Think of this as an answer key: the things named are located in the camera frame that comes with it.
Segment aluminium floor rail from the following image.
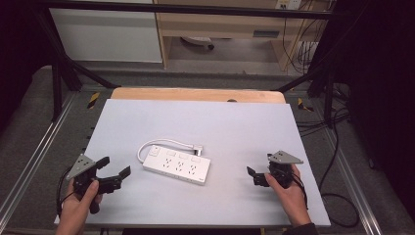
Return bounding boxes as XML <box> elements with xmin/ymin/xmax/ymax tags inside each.
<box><xmin>0</xmin><ymin>91</ymin><xmax>80</xmax><ymax>226</ymax></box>
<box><xmin>321</xmin><ymin>126</ymin><xmax>385</xmax><ymax>235</ymax></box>

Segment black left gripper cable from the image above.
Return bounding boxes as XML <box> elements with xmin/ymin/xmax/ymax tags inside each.
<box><xmin>56</xmin><ymin>165</ymin><xmax>78</xmax><ymax>218</ymax></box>

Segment black metal crossbar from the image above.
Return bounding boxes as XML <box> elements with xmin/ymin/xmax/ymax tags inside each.
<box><xmin>32</xmin><ymin>0</ymin><xmax>335</xmax><ymax>21</ymax></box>

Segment yellow black floor tape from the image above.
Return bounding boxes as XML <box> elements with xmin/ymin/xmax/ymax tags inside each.
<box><xmin>86</xmin><ymin>91</ymin><xmax>101</xmax><ymax>110</ymax></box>
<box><xmin>297</xmin><ymin>97</ymin><xmax>315</xmax><ymax>113</ymax></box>

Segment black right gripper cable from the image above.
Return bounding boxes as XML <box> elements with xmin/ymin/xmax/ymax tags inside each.
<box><xmin>289</xmin><ymin>171</ymin><xmax>309</xmax><ymax>211</ymax></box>

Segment hanging black desk cables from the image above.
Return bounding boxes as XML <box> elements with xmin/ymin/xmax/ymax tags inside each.
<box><xmin>282</xmin><ymin>0</ymin><xmax>329</xmax><ymax>75</ymax></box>

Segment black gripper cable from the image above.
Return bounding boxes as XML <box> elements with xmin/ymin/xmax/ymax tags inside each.
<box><xmin>289</xmin><ymin>171</ymin><xmax>309</xmax><ymax>211</ymax></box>
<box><xmin>56</xmin><ymin>165</ymin><xmax>78</xmax><ymax>218</ymax></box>

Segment black metal frame stand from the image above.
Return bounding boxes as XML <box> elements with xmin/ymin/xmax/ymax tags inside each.
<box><xmin>32</xmin><ymin>9</ymin><xmax>122</xmax><ymax>122</ymax></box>
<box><xmin>276</xmin><ymin>58</ymin><xmax>338</xmax><ymax>129</ymax></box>

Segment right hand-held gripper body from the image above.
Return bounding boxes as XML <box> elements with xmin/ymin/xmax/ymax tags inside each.
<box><xmin>266</xmin><ymin>150</ymin><xmax>304</xmax><ymax>190</ymax></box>

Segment office chair caster base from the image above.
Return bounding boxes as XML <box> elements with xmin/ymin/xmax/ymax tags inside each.
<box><xmin>180</xmin><ymin>36</ymin><xmax>216</xmax><ymax>51</ymax></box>

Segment bundle of black floor cables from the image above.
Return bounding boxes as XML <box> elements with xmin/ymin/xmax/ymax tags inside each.
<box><xmin>296</xmin><ymin>109</ymin><xmax>352</xmax><ymax>137</ymax></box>

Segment white power strip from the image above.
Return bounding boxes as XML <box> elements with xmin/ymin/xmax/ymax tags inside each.
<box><xmin>142</xmin><ymin>144</ymin><xmax>211</xmax><ymax>186</ymax></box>

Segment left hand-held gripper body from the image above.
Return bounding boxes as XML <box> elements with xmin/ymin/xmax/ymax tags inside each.
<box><xmin>66</xmin><ymin>154</ymin><xmax>122</xmax><ymax>215</ymax></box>

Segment black curtain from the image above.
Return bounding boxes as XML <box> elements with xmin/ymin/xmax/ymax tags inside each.
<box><xmin>326</xmin><ymin>0</ymin><xmax>415</xmax><ymax>223</ymax></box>
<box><xmin>0</xmin><ymin>0</ymin><xmax>53</xmax><ymax>135</ymax></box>

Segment long black floor cable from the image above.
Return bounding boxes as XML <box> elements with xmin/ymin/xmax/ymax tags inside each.
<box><xmin>317</xmin><ymin>107</ymin><xmax>362</xmax><ymax>229</ymax></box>

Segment person's left hand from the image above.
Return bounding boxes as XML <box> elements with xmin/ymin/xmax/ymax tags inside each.
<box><xmin>54</xmin><ymin>179</ymin><xmax>103</xmax><ymax>235</ymax></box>

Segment white cabinet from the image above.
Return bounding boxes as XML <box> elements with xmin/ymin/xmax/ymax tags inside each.
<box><xmin>48</xmin><ymin>0</ymin><xmax>163</xmax><ymax>64</ymax></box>

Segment white power strip cable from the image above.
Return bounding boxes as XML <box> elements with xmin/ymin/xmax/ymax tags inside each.
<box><xmin>136</xmin><ymin>138</ymin><xmax>197</xmax><ymax>164</ymax></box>

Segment person's right hand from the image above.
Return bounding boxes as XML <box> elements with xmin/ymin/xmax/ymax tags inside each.
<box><xmin>264</xmin><ymin>164</ymin><xmax>313</xmax><ymax>228</ymax></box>

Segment light wooden desk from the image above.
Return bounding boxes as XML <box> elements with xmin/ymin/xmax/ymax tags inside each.
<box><xmin>153</xmin><ymin>0</ymin><xmax>327</xmax><ymax>71</ymax></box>

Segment white wall socket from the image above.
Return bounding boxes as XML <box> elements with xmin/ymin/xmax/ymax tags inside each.
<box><xmin>275</xmin><ymin>0</ymin><xmax>302</xmax><ymax>10</ymax></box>

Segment wooden table board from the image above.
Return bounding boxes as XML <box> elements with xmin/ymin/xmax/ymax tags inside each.
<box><xmin>110</xmin><ymin>86</ymin><xmax>288</xmax><ymax>105</ymax></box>

